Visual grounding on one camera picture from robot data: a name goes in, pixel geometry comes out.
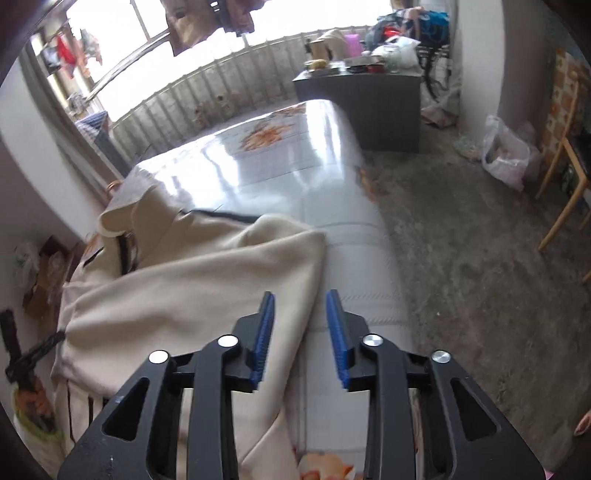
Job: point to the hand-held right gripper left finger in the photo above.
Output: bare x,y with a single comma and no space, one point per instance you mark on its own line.
262,341

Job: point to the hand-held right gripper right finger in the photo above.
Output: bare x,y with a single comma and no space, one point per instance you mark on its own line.
337,341

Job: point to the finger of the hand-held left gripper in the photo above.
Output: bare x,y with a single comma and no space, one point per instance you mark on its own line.
10,337
39,353

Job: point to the beige zip jacket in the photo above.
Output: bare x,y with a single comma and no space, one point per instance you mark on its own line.
184,286

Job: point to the pile of colourful clothes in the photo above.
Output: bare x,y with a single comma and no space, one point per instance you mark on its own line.
401,25

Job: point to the open cardboard box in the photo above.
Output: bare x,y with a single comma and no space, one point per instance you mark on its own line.
46,277

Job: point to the translucent plastic bag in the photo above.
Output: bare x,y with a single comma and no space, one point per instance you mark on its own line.
23,265

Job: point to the patterned glossy tablecloth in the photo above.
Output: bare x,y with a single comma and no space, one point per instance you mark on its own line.
286,175

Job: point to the blue dotted cloth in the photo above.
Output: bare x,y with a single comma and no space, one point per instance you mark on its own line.
92,124

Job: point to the grey cabinet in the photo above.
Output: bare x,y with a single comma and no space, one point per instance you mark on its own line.
369,110

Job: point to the wooden chair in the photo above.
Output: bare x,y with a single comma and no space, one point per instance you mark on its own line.
562,218

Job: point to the yellow fruit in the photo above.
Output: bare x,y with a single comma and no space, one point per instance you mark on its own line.
319,64

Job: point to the hanging red garment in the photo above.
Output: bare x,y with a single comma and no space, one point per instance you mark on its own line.
67,55

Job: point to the beige cloth bag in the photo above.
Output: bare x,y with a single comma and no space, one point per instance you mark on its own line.
325,46

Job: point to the pink plastic container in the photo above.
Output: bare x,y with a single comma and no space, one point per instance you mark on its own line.
352,45

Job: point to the crumpled white plastic bag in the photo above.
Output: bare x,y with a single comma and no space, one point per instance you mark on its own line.
401,50

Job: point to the hanging grey-green garment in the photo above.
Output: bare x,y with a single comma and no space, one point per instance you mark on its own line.
90,46

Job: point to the metal balcony railing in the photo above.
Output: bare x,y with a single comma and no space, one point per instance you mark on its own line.
134,57

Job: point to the orange floral panel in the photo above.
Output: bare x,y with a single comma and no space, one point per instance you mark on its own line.
556,106

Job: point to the hanging beige garment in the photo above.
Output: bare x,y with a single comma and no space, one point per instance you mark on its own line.
184,27

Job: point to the hanging dark garment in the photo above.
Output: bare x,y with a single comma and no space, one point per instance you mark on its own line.
235,16

